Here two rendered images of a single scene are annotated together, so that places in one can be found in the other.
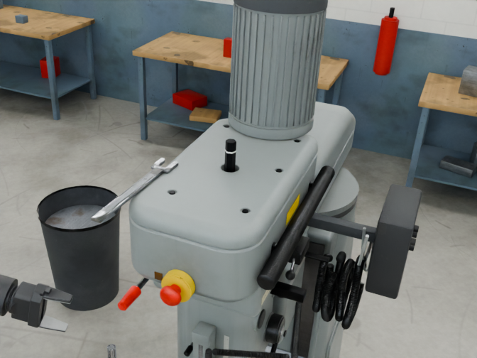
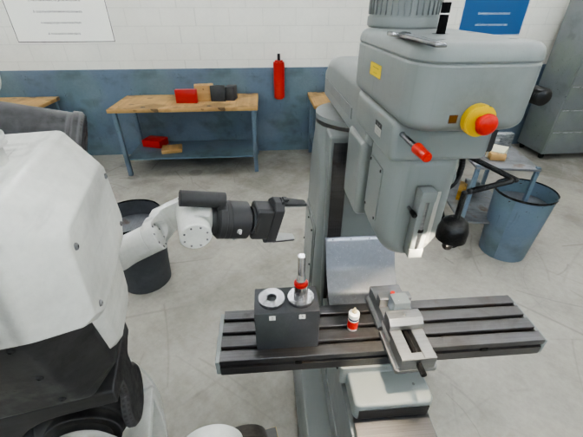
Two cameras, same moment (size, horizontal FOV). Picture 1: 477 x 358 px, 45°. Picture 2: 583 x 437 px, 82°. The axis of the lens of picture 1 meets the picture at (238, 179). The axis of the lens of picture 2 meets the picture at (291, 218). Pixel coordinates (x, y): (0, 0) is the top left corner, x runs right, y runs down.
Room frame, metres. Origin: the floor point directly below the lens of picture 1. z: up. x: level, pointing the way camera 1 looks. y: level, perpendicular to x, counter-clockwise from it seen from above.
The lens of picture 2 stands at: (0.36, 0.69, 1.95)
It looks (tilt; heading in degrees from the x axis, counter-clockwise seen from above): 33 degrees down; 335
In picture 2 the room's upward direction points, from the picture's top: straight up
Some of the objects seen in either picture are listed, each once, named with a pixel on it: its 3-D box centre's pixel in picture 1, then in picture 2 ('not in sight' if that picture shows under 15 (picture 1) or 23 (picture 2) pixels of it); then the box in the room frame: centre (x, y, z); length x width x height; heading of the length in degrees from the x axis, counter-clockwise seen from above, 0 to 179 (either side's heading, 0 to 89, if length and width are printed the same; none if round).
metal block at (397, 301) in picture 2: not in sight; (398, 303); (0.99, -0.04, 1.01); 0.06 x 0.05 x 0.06; 72
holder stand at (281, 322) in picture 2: not in sight; (286, 316); (1.12, 0.36, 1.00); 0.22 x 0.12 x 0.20; 69
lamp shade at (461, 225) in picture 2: not in sight; (453, 227); (0.82, 0.04, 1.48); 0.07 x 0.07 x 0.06
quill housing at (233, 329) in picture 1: (224, 322); (406, 194); (1.02, 0.02, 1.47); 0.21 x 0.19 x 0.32; 70
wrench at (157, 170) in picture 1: (135, 187); (415, 37); (0.91, 0.19, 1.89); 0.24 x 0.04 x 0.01; 157
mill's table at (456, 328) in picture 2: not in sight; (376, 331); (1.01, 0.02, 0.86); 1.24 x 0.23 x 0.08; 70
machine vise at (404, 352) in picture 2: not in sight; (399, 320); (0.96, -0.03, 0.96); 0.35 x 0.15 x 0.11; 162
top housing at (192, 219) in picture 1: (231, 197); (429, 70); (1.03, 0.01, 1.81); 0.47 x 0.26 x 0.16; 160
